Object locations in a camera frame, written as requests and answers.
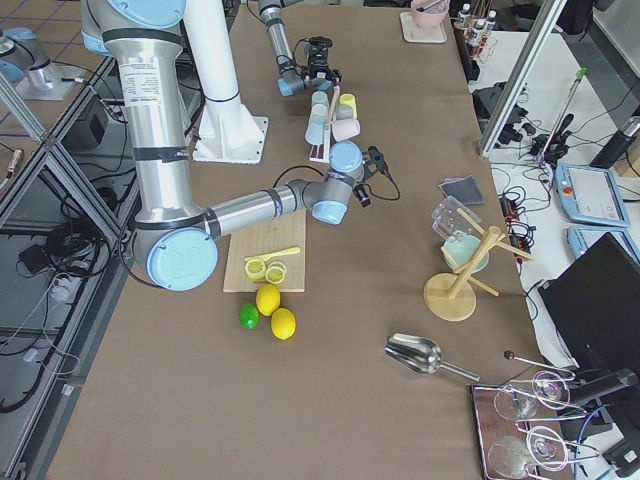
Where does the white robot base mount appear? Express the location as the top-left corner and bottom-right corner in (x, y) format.
(183, 0), (268, 165)

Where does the yellow plastic knife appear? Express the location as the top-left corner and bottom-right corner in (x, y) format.
(244, 246), (301, 262)

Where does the green bowl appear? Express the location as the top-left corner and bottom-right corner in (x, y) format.
(443, 234), (481, 268)

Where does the pink plastic cup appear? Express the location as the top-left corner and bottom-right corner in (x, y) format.
(331, 118), (361, 142)

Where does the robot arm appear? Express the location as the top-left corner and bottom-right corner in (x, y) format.
(81, 1), (386, 291)
(258, 1), (342, 97)

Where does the white wire cup rack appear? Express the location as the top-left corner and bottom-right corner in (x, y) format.
(308, 84), (344, 163)

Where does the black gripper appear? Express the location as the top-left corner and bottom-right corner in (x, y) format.
(357, 146), (392, 193)
(300, 54), (342, 91)

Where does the grey plastic cup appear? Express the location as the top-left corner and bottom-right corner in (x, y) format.
(335, 104), (357, 121)

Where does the black laptop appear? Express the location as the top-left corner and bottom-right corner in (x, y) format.
(539, 233), (639, 372)

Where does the blue plastic cup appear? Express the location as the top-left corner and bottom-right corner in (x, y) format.
(304, 115), (326, 146)

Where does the green lime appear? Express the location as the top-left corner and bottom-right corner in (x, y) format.
(239, 303), (260, 330)

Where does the pink bowl of ice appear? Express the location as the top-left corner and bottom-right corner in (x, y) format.
(410, 0), (449, 28)

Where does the clear glass on stand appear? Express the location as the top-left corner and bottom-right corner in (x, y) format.
(432, 196), (482, 241)

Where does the green plastic cup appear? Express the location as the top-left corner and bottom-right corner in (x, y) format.
(311, 91), (330, 108)

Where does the whole lemon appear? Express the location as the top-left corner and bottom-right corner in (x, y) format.
(256, 284), (281, 317)
(271, 308), (297, 340)

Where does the white plastic cup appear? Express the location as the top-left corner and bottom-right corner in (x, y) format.
(310, 103), (329, 122)

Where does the wine glass rack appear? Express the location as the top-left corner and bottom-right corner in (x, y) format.
(470, 370), (599, 479)

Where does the bamboo cutting board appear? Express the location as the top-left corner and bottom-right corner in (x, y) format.
(223, 211), (306, 293)

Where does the lemon slice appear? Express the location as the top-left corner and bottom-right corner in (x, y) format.
(244, 258), (266, 281)
(264, 261), (287, 285)

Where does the grey folded cloth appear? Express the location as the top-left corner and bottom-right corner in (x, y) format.
(439, 176), (485, 206)

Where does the teach pendant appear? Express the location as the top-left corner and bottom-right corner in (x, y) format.
(566, 225), (639, 261)
(554, 163), (631, 228)

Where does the white rabbit tray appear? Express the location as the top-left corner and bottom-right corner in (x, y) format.
(400, 12), (447, 44)

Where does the yellow plastic cup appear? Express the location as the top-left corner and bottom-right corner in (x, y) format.
(338, 93), (358, 119)

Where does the metal ice scoop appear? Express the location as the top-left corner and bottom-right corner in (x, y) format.
(384, 333), (480, 382)

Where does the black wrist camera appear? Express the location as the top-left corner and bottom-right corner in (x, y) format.
(353, 184), (371, 207)
(305, 36), (333, 57)

